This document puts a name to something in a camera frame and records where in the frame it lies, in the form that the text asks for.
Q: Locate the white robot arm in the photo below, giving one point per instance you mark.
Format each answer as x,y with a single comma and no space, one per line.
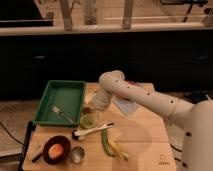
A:
195,119

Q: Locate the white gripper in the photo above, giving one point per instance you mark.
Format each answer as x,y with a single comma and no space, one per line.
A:
101,99

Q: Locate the black and white brush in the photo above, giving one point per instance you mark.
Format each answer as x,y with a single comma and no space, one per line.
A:
79,134

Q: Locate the green plastic tray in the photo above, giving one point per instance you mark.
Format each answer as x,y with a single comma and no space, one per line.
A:
68,96

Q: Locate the black marker pen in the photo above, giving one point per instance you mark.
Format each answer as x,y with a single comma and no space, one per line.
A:
36,156

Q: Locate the dark brown bowl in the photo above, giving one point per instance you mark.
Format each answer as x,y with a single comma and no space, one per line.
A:
56,140

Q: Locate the green bean pod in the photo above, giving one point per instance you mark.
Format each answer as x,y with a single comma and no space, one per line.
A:
106,145

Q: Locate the light blue cloth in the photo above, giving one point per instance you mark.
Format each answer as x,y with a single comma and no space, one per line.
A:
127,107

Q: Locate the small silver metal cup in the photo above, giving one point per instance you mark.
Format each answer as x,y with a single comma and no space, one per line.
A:
77,155

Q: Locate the clear green plastic cup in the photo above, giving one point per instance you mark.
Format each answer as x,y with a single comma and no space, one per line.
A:
89,120

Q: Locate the silver metal fork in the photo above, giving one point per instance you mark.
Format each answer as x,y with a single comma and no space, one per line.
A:
56,110

